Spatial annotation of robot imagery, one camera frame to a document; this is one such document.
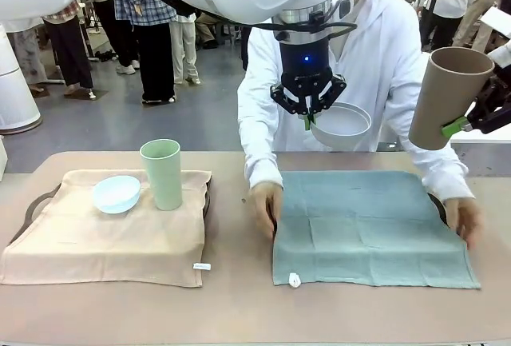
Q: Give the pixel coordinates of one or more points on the pale green plastic cup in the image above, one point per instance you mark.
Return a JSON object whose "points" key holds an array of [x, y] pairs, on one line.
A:
{"points": [[161, 178]]}

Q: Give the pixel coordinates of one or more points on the white plastic bowl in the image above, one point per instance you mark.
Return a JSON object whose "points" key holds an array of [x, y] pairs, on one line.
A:
{"points": [[343, 130]]}

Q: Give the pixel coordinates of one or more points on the bystander checked shirt dark trousers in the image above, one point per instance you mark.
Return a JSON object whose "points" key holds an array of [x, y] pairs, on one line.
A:
{"points": [[72, 54]]}

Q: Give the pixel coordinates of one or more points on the bystander black trousers white sneakers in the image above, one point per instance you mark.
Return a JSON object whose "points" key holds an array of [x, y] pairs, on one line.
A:
{"points": [[116, 38]]}

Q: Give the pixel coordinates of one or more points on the teal cloth mat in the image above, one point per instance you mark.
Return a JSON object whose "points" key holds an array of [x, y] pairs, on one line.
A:
{"points": [[367, 234]]}

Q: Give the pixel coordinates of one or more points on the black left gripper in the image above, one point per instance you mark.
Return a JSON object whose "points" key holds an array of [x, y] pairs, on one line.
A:
{"points": [[305, 70]]}

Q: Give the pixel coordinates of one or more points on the white cylindrical air purifier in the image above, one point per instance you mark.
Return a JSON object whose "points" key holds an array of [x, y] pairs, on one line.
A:
{"points": [[16, 94]]}

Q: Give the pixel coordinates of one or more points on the bystander patterned grey skirt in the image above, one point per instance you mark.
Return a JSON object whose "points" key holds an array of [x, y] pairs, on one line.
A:
{"points": [[26, 50]]}

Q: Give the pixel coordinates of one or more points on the light blue plastic bowl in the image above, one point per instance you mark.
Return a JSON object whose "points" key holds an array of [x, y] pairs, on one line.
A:
{"points": [[116, 196]]}

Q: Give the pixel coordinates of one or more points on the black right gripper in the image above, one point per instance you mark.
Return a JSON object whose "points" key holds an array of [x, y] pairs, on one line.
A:
{"points": [[504, 103]]}

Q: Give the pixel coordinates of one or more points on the white paper sheet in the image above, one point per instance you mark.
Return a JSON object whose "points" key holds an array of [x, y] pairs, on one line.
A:
{"points": [[499, 22]]}

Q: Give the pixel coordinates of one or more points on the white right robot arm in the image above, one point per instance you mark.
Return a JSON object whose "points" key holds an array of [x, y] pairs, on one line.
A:
{"points": [[503, 54]]}

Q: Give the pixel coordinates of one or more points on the bystander plaid shirt black trousers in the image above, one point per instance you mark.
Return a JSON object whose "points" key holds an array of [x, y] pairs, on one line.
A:
{"points": [[153, 62]]}

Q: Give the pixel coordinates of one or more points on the person in white hoodie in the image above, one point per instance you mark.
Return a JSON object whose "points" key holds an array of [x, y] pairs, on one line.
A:
{"points": [[371, 42]]}

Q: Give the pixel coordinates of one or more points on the person's right forearm white sleeve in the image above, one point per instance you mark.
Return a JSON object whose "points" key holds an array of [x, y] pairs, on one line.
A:
{"points": [[261, 162]]}

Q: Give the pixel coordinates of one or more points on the brown plastic cup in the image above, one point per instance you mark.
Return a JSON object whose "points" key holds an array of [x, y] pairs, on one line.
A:
{"points": [[439, 102]]}

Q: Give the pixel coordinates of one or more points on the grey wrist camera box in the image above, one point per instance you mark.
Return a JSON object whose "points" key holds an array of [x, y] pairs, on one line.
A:
{"points": [[346, 6]]}

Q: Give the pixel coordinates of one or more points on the person's left hand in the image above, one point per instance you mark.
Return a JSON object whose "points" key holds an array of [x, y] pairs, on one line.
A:
{"points": [[465, 218]]}

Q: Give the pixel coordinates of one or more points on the beige cloth mat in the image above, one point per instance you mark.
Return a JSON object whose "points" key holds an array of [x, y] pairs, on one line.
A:
{"points": [[120, 242]]}

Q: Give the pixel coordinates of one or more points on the person's right hand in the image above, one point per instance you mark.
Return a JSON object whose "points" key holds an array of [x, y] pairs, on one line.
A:
{"points": [[265, 206]]}

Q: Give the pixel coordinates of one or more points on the seated bystander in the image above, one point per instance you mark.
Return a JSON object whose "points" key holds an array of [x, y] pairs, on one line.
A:
{"points": [[207, 30]]}

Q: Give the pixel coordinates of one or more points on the person's left forearm white sleeve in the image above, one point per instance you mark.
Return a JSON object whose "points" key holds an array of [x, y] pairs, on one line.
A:
{"points": [[443, 170]]}

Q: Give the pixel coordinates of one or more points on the bystander khaki trousers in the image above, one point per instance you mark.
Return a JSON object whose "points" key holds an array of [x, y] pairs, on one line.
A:
{"points": [[475, 30]]}

